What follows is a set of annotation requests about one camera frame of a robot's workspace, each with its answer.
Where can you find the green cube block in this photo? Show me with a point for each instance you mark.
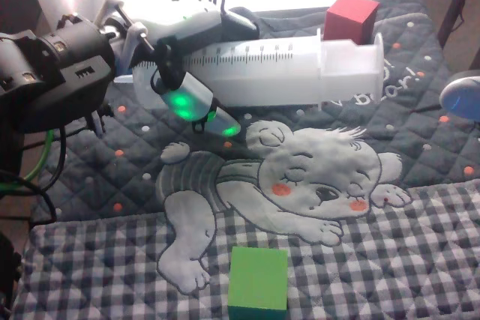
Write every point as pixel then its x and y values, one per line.
pixel 258 279

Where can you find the dark furniture frame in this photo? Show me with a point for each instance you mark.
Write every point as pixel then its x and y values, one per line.
pixel 455 1

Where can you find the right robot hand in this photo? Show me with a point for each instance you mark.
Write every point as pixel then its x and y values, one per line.
pixel 463 99

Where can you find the red cube block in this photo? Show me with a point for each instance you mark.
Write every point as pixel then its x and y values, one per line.
pixel 348 12

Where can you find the grey quilt with printed bear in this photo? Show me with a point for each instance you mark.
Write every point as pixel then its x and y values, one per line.
pixel 112 170

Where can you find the large clear plastic syringe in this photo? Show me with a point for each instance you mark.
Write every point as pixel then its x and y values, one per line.
pixel 262 72

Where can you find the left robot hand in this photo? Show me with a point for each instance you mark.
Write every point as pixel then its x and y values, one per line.
pixel 187 99

